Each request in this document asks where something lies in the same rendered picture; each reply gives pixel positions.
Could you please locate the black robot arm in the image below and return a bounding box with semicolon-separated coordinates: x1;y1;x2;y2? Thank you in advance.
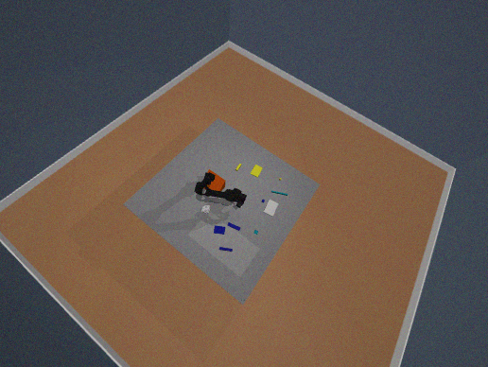
195;172;247;201

